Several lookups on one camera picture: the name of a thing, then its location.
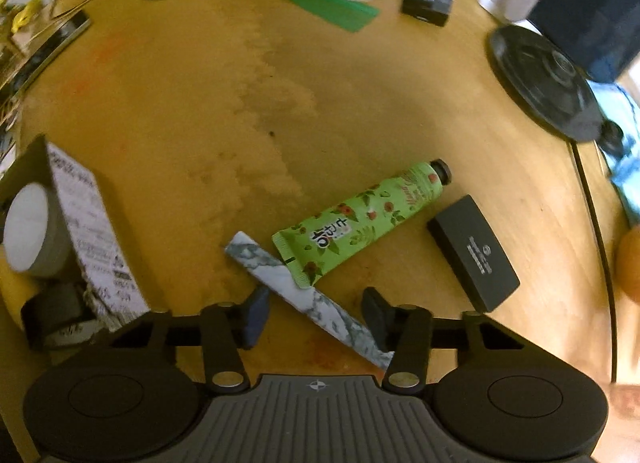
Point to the green hand cream tube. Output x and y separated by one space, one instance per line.
350 223

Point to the black kettle base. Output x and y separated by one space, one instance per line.
545 83

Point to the marble patterned stick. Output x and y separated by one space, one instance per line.
260 263

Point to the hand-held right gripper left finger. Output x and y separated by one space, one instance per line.
255 318

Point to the small black box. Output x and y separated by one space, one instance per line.
475 253

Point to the green plastic strip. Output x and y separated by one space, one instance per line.
325 5

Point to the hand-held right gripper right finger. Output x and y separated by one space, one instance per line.
375 323

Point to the blue packet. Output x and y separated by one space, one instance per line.
627 178

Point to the small black knob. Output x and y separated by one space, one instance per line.
611 138

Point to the black cylindrical adapter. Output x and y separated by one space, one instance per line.
427 3

